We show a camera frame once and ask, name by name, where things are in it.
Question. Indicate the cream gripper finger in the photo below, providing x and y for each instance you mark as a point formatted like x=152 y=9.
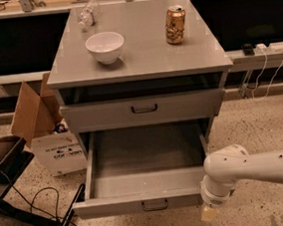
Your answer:
x=208 y=213

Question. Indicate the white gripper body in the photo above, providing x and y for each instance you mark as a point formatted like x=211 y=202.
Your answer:
x=212 y=199

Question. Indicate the grey drawer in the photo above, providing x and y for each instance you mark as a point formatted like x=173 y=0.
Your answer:
x=143 y=169
x=144 y=110

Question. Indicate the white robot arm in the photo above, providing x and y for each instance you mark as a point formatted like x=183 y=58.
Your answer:
x=224 y=167

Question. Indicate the grey top drawer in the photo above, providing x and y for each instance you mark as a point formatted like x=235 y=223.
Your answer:
x=144 y=110

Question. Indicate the grey drawer cabinet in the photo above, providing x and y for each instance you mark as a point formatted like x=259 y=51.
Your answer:
x=148 y=65

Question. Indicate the white printed box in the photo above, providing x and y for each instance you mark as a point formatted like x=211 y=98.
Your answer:
x=59 y=153

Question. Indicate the black small device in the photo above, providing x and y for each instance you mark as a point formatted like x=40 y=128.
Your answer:
x=248 y=49

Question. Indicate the white power strip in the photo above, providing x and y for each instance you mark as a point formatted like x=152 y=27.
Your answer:
x=275 y=46

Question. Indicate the gold soda can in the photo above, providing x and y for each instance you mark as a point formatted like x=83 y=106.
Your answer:
x=174 y=24

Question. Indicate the white bowl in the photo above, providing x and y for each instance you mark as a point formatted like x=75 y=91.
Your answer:
x=105 y=47

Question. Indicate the brown cardboard box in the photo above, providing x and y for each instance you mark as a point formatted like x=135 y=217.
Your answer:
x=36 y=114

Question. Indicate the clear plastic bottle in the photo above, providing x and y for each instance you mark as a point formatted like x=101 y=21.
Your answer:
x=89 y=15

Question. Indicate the black stand frame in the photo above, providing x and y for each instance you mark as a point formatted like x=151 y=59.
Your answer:
x=14 y=159

